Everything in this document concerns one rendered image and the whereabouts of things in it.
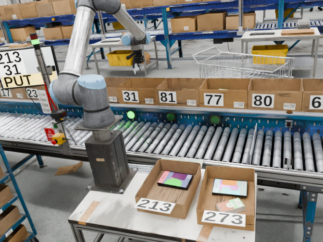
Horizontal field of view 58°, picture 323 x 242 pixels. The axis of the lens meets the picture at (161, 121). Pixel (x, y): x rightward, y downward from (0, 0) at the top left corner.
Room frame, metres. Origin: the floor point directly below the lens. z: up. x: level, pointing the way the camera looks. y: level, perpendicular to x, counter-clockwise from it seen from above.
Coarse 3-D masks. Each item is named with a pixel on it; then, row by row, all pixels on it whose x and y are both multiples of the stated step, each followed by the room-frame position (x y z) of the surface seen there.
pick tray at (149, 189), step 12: (156, 168) 1.55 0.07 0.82; (168, 168) 1.58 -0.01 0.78; (180, 168) 1.55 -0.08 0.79; (192, 168) 1.52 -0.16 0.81; (156, 180) 1.50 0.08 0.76; (192, 180) 1.46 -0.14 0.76; (144, 192) 1.36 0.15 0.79; (156, 192) 1.39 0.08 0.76; (168, 192) 1.37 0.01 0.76; (180, 192) 1.36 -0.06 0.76; (192, 192) 1.29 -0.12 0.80; (180, 204) 1.16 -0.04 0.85; (168, 216) 1.19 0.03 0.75; (180, 216) 1.16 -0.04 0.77
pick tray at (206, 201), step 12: (216, 168) 1.44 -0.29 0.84; (228, 168) 1.42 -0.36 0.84; (240, 168) 1.40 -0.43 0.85; (204, 180) 1.36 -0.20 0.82; (252, 180) 1.37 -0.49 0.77; (204, 192) 1.33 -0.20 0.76; (252, 192) 1.28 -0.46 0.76; (204, 204) 1.23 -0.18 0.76; (252, 204) 1.19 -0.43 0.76; (252, 216) 1.02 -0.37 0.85; (240, 228) 1.04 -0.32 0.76; (252, 228) 1.02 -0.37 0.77
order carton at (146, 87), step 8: (128, 80) 2.80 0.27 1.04; (136, 80) 2.83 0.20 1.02; (144, 80) 2.79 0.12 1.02; (152, 80) 2.75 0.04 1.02; (160, 80) 2.72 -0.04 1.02; (120, 88) 2.57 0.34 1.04; (128, 88) 2.54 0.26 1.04; (136, 88) 2.50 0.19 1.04; (144, 88) 2.47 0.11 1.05; (152, 88) 2.44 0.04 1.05; (120, 96) 2.58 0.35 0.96; (144, 96) 2.48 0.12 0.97; (152, 96) 2.44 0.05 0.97; (136, 104) 2.52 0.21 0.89; (144, 104) 2.48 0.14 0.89; (152, 104) 2.45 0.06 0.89
